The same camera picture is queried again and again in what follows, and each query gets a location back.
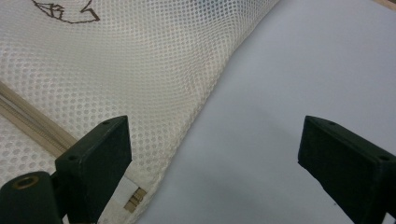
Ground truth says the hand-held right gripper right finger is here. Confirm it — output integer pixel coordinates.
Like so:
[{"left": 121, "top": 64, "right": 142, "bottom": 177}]
[{"left": 297, "top": 115, "right": 396, "bottom": 224}]

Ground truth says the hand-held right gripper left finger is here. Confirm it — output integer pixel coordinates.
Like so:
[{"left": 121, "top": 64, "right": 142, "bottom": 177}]
[{"left": 54, "top": 115, "right": 133, "bottom": 224}]

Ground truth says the white mesh laundry bag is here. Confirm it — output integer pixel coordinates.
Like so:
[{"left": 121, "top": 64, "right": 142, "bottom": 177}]
[{"left": 0, "top": 0, "right": 280, "bottom": 224}]

